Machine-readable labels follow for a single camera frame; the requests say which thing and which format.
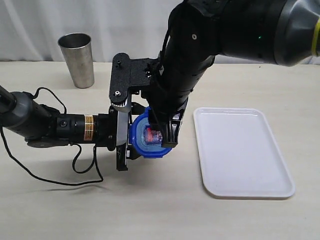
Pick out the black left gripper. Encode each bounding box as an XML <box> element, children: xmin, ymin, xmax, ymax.
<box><xmin>97</xmin><ymin>102</ymin><xmax>144</xmax><ymax>172</ymax></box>

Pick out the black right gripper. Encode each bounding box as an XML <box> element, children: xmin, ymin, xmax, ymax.
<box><xmin>109</xmin><ymin>53</ymin><xmax>188</xmax><ymax>148</ymax></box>

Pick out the blue plastic lid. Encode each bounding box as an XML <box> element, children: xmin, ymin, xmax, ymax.
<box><xmin>129</xmin><ymin>106</ymin><xmax>172</xmax><ymax>159</ymax></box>

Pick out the stainless steel cup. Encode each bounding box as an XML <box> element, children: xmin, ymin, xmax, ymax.
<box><xmin>57</xmin><ymin>32</ymin><xmax>95</xmax><ymax>89</ymax></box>

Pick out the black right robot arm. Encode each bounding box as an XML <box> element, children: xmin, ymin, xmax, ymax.
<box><xmin>109</xmin><ymin>0</ymin><xmax>320</xmax><ymax>148</ymax></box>

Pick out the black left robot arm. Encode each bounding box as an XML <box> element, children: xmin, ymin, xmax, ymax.
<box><xmin>0</xmin><ymin>88</ymin><xmax>141</xmax><ymax>171</ymax></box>

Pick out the white plastic tray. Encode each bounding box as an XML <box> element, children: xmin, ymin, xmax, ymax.
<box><xmin>193</xmin><ymin>107</ymin><xmax>296</xmax><ymax>200</ymax></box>

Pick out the white curtain backdrop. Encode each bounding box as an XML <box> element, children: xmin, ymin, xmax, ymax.
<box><xmin>0</xmin><ymin>0</ymin><xmax>320</xmax><ymax>65</ymax></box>

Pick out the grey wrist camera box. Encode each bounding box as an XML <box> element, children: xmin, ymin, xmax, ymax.
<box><xmin>116</xmin><ymin>111</ymin><xmax>129</xmax><ymax>146</ymax></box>

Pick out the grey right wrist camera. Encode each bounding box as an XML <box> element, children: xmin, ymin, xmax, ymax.
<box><xmin>110</xmin><ymin>95</ymin><xmax>132</xmax><ymax>113</ymax></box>

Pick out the black camera cable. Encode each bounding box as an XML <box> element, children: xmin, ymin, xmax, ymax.
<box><xmin>0</xmin><ymin>86</ymin><xmax>105</xmax><ymax>186</ymax></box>

